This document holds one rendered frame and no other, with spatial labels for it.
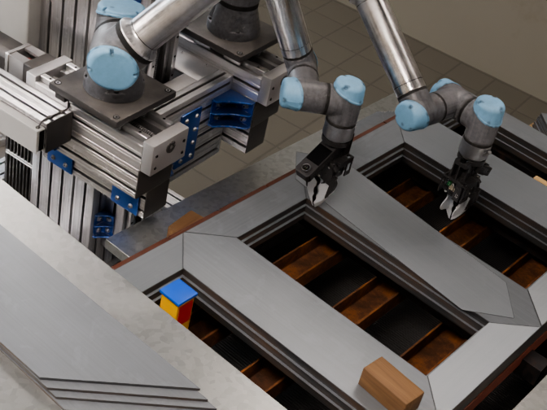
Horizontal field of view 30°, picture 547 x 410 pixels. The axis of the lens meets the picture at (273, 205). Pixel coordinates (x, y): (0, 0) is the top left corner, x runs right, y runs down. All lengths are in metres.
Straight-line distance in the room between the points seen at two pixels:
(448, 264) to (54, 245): 0.99
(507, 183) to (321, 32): 2.55
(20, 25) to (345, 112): 0.96
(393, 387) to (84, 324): 0.65
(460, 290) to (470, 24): 2.99
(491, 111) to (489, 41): 2.84
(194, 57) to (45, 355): 1.34
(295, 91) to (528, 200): 0.81
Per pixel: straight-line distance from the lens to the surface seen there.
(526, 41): 5.22
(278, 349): 2.21
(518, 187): 2.91
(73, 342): 1.84
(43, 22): 2.87
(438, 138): 2.99
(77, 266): 2.02
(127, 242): 2.65
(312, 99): 2.38
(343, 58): 5.10
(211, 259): 2.35
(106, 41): 2.32
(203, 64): 2.90
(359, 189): 2.68
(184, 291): 2.23
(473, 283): 2.51
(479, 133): 2.50
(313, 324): 2.26
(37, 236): 2.08
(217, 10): 2.86
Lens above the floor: 2.40
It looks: 37 degrees down
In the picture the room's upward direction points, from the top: 14 degrees clockwise
